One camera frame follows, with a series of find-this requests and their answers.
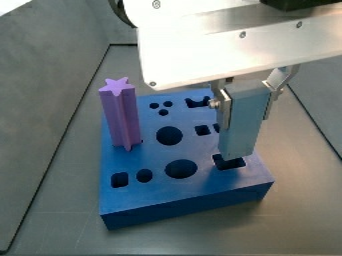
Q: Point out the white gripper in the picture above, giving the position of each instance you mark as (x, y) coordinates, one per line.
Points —
(199, 40)

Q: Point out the light blue rectangular block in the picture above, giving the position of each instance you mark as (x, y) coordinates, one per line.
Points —
(248, 95)

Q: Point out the blue shape-sorting board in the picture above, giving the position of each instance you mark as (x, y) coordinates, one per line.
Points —
(173, 174)

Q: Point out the purple star-shaped peg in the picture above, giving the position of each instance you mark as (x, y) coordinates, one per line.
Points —
(120, 110)

